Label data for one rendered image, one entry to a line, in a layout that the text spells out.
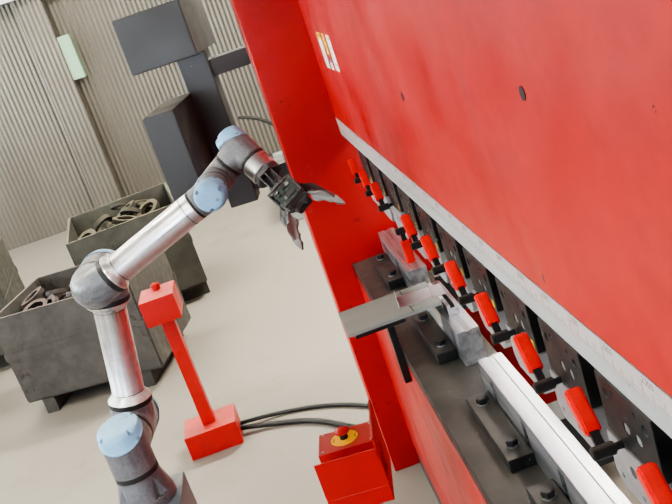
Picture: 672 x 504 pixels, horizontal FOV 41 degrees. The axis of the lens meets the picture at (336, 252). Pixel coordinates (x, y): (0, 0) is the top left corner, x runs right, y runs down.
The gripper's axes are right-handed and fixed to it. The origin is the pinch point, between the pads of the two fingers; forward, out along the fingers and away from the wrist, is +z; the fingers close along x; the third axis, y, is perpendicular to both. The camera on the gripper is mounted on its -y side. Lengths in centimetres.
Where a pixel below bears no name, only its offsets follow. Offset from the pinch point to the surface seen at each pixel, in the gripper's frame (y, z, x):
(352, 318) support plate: -35.5, 10.6, -15.0
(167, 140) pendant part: -82, -97, -21
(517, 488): 21, 73, -10
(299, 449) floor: -184, -6, -90
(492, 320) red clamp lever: 52, 52, 11
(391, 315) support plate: -31.7, 18.9, -6.7
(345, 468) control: -14, 40, -40
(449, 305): -29.8, 28.9, 5.8
